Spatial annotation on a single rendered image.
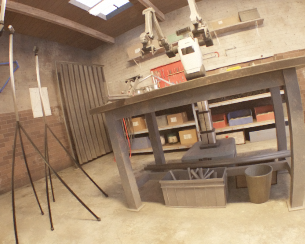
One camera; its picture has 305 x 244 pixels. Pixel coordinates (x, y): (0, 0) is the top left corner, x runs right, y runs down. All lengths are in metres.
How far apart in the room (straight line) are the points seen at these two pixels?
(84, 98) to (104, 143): 1.12
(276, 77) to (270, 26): 2.73
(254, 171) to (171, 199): 0.66
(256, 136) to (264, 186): 1.63
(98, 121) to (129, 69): 1.38
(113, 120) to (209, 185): 0.83
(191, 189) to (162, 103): 0.64
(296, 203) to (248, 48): 2.87
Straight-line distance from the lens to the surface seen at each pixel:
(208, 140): 1.95
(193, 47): 1.95
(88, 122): 4.00
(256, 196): 1.33
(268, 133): 2.85
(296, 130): 1.09
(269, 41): 3.65
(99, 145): 4.15
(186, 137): 2.99
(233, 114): 3.19
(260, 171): 1.42
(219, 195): 1.31
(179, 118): 2.95
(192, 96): 1.08
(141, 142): 3.36
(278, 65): 0.99
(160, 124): 3.10
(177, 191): 1.38
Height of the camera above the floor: 0.76
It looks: 3 degrees down
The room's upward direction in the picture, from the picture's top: 13 degrees counter-clockwise
